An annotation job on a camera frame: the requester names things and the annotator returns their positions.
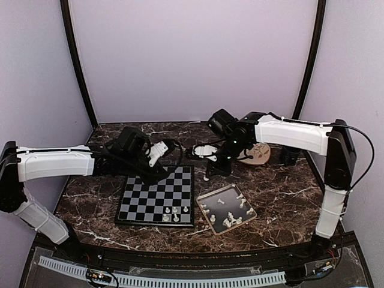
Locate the right black frame post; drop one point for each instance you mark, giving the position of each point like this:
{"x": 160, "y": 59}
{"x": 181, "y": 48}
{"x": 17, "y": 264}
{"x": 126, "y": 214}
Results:
{"x": 312, "y": 54}

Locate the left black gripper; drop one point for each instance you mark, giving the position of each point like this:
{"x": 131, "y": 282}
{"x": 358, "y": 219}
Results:
{"x": 154, "y": 177}

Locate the black frame post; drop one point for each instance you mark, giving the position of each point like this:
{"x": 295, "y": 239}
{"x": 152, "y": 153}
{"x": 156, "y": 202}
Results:
{"x": 75, "y": 59}
{"x": 312, "y": 54}

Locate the black grey chessboard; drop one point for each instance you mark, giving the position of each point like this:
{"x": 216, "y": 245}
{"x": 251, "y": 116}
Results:
{"x": 144, "y": 205}

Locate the black front rail base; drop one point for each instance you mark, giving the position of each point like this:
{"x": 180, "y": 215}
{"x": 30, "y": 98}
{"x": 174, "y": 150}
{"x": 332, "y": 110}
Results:
{"x": 342, "y": 265}

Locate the left black frame post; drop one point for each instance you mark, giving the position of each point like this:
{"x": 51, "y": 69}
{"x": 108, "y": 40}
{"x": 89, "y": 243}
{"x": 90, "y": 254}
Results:
{"x": 75, "y": 59}

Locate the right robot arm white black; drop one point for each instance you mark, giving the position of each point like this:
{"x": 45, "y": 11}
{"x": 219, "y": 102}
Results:
{"x": 330, "y": 140}

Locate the dark blue mug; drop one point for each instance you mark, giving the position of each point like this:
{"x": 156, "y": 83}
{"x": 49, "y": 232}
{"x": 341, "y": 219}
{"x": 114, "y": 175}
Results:
{"x": 289, "y": 155}

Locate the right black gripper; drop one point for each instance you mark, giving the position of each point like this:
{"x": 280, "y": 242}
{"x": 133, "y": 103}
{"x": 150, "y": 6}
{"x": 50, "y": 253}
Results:
{"x": 222, "y": 171}

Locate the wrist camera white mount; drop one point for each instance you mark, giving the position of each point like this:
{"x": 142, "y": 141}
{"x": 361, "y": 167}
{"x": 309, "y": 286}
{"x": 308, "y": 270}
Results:
{"x": 155, "y": 152}
{"x": 202, "y": 151}

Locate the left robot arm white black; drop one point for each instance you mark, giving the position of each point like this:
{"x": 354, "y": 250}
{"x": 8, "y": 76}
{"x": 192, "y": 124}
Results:
{"x": 131, "y": 152}

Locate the grey slotted cable duct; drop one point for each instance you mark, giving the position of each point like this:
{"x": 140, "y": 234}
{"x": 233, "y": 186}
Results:
{"x": 101, "y": 278}

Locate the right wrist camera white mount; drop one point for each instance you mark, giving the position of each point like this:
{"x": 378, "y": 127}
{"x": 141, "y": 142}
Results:
{"x": 202, "y": 151}

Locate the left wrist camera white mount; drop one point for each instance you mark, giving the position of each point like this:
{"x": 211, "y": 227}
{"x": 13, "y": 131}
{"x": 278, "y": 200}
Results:
{"x": 155, "y": 152}

